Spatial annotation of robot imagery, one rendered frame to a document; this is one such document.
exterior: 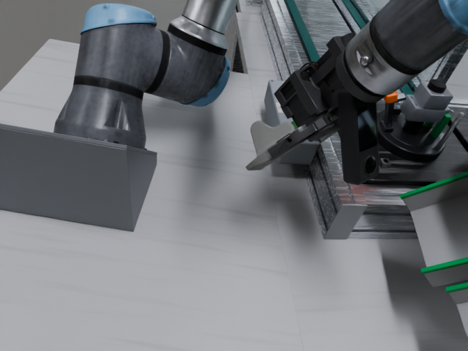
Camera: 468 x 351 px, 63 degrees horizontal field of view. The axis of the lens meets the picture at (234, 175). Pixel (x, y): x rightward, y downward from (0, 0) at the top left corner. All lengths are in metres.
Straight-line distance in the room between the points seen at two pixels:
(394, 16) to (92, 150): 0.40
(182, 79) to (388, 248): 0.48
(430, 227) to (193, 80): 0.46
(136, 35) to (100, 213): 0.30
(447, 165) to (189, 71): 0.51
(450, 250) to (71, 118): 0.59
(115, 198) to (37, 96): 0.43
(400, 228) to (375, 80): 0.40
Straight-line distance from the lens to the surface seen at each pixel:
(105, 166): 0.57
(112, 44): 0.67
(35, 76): 1.05
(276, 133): 0.52
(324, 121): 0.49
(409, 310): 0.72
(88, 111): 0.65
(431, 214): 0.65
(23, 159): 0.63
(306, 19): 1.34
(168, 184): 0.75
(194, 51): 0.72
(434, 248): 0.62
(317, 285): 0.67
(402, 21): 0.40
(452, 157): 0.85
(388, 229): 0.76
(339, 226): 0.70
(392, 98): 0.75
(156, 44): 0.70
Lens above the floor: 1.42
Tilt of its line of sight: 46 degrees down
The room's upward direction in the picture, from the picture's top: 12 degrees clockwise
